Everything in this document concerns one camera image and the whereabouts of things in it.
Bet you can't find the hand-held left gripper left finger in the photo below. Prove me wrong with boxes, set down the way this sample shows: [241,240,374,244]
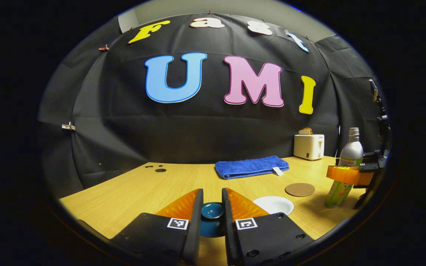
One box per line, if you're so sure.
[111,188,204,266]

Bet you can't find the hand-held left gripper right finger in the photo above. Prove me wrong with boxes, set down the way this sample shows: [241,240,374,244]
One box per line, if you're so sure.
[222,188,315,266]

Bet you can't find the blue teacup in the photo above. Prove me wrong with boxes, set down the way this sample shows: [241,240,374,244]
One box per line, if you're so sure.
[200,214,225,238]

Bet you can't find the silver green-label water bottle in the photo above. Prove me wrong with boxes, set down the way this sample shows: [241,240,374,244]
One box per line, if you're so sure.
[325,127,364,208]

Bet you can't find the blue teacup lid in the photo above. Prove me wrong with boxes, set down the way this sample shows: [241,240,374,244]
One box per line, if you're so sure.
[201,202,224,219]

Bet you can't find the round brown coaster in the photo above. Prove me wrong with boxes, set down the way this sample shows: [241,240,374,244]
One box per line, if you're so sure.
[285,183,315,197]

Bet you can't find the white toaster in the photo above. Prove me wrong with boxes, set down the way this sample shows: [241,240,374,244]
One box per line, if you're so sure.
[294,134,325,161]

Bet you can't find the white saucer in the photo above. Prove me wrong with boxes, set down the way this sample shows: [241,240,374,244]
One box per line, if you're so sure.
[253,196,294,216]

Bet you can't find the blue folded towel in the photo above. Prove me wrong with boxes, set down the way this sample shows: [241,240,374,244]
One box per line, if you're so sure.
[215,155,290,180]

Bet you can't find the black backdrop cloth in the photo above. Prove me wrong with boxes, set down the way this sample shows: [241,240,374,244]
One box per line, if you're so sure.
[37,13,387,200]

